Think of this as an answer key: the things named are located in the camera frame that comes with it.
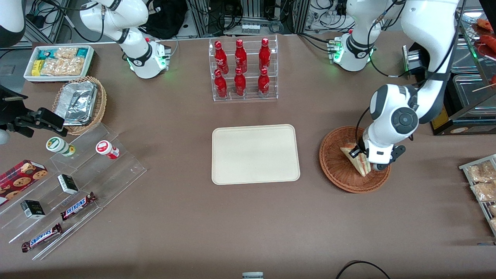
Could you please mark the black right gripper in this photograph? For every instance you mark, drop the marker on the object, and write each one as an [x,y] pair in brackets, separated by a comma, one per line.
[8,106]

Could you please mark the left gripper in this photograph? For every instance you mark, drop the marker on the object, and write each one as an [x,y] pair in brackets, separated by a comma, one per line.
[360,149]

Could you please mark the triangular sandwich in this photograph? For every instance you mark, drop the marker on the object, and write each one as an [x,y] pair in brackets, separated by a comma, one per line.
[362,166]

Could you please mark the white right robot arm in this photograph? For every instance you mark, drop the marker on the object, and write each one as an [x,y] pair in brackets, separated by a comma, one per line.
[116,15]

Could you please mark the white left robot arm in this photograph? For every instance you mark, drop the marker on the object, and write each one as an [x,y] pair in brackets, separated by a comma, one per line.
[426,23]

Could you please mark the brown wicker basket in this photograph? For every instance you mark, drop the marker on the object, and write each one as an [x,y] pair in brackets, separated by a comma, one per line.
[333,162]

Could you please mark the aluminium foil tray stack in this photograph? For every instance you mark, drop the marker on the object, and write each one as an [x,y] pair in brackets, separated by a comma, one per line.
[75,102]

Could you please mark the light wicker basket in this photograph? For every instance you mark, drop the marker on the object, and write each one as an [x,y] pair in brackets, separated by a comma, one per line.
[101,104]

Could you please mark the cream plastic tray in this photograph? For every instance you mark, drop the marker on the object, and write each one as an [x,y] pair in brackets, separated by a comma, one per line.
[232,155]

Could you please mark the green cap yogurt bottle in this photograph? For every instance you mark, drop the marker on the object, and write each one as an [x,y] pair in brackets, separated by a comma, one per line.
[58,145]

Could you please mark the yellow snack packet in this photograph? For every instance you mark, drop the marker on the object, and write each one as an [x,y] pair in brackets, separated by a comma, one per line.
[37,68]

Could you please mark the red cookie box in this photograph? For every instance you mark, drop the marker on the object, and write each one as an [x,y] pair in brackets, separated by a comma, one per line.
[19,178]

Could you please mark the large clear snack bag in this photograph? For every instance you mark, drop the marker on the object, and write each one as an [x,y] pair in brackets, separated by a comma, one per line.
[62,66]

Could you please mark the small black carton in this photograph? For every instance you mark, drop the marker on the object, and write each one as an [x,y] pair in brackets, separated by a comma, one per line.
[33,209]
[68,184]

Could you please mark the teal snack packet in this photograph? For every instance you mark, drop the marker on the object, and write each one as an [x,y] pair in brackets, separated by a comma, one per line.
[45,54]
[82,52]

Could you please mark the red cap yogurt bottle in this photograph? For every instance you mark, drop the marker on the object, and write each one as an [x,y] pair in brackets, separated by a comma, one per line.
[105,148]

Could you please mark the small clear snack bag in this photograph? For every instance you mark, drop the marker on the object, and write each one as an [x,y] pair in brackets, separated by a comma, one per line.
[66,52]

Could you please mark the white snack bin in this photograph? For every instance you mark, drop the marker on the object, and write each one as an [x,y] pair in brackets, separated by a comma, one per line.
[90,64]

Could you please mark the snickers bar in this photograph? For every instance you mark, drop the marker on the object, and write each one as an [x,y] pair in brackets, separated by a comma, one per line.
[77,206]
[42,237]

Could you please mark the clear acrylic step display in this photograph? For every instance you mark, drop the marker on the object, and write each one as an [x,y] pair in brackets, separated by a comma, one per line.
[112,178]

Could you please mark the grey metal control box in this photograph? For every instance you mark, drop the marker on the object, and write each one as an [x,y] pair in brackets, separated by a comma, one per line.
[412,60]

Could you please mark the red cola bottle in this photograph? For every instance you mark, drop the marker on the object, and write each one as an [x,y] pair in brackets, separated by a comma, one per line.
[221,86]
[263,84]
[221,58]
[264,54]
[240,84]
[240,56]

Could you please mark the clear acrylic bottle rack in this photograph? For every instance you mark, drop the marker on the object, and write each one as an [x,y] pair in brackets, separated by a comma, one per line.
[250,97]

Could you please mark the clear bag of crackers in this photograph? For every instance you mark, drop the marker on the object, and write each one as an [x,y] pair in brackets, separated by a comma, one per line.
[480,172]
[484,192]

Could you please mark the steel food pan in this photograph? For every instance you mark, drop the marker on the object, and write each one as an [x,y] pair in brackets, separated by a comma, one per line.
[472,93]
[467,58]

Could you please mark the black food warmer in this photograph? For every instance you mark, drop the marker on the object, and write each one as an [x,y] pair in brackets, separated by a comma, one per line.
[484,124]

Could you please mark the wooden skewer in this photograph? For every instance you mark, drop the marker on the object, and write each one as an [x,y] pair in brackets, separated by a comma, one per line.
[482,88]

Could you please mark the grey device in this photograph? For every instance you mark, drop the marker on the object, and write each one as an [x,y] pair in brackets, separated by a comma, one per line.
[252,275]

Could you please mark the grey power strip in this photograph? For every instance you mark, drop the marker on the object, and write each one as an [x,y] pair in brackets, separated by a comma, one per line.
[250,28]

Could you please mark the black bag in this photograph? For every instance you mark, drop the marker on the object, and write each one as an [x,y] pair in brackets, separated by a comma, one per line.
[170,19]

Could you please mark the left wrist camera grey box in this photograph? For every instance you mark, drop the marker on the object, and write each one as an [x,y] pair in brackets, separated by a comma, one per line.
[380,167]

